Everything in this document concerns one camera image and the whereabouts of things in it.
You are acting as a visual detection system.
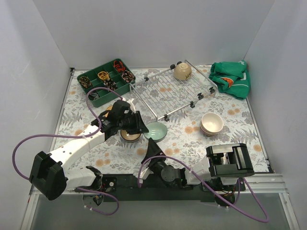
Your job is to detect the tan bowl front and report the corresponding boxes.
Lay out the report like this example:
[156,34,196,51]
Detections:
[104,106,112,117]

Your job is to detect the dark patterned bowl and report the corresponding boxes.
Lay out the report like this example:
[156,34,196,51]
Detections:
[120,130,141,142]

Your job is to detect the light green bowl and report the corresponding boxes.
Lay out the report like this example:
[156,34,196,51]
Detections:
[143,122,167,142]

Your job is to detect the cream embossed bowl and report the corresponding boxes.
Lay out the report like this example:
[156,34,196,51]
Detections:
[201,112,224,134]

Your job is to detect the beige bowl back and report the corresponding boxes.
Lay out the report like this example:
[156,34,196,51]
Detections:
[174,63,192,81]

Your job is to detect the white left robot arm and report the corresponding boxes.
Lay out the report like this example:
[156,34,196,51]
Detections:
[29,99,149,200]

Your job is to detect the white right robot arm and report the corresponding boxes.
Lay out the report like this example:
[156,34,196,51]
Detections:
[137,138,255,191]

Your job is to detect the grey roll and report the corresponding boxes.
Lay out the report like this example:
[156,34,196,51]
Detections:
[88,92,100,101]

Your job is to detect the dark floral roll middle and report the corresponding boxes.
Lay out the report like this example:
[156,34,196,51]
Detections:
[103,79,118,91]

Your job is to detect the dark floral roll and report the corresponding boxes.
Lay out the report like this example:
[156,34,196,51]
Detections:
[103,79,118,91]
[121,70,135,83]

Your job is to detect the dark floral roll right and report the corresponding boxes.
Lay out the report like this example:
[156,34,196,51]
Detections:
[121,70,135,83]

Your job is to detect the green compartment tray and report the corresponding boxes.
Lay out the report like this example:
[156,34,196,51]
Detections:
[77,58,136,107]

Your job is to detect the yellow patterned roll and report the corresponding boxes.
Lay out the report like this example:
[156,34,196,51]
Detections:
[97,71,110,81]

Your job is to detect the dark patterned roll left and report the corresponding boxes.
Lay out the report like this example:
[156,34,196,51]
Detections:
[79,76,92,89]

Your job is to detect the orange black roll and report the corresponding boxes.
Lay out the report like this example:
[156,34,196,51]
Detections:
[113,60,126,73]

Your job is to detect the green cloth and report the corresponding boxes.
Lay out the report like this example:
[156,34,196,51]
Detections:
[209,60,250,100]

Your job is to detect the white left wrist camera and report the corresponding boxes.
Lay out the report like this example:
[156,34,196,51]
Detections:
[122,98,136,113]

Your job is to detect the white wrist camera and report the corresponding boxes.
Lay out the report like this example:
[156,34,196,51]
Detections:
[140,168,153,180]
[122,98,136,113]

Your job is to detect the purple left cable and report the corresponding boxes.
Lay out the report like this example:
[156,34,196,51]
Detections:
[12,87,127,216]

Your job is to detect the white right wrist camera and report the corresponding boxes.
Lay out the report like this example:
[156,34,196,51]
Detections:
[140,168,153,180]

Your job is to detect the metal wire dish rack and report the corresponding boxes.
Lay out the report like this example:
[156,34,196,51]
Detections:
[130,60,218,121]

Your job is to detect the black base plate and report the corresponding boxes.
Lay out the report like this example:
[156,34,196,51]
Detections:
[74,171,248,202]

